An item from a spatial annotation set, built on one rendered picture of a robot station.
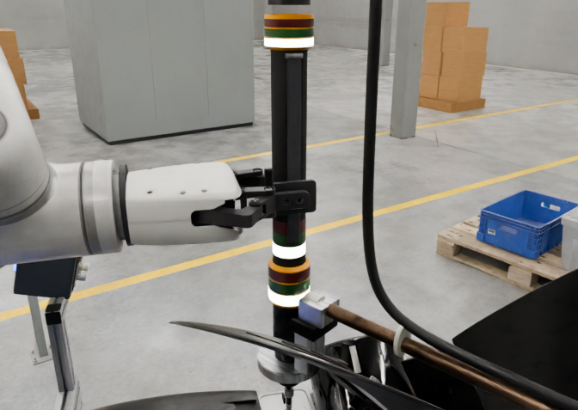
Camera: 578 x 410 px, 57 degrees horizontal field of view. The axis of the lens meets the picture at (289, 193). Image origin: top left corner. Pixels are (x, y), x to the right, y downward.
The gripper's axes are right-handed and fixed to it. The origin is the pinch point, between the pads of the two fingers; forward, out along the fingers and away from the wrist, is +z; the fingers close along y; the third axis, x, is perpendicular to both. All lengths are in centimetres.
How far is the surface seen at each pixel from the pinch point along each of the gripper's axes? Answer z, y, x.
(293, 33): 0.1, 2.0, 14.6
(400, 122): 270, -547, -129
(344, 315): 3.7, 6.2, -11.0
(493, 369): 11.9, 17.7, -9.9
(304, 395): 2.1, -3.1, -28.0
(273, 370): -2.6, 2.1, -19.3
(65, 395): -37, -52, -61
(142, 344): -33, -189, -145
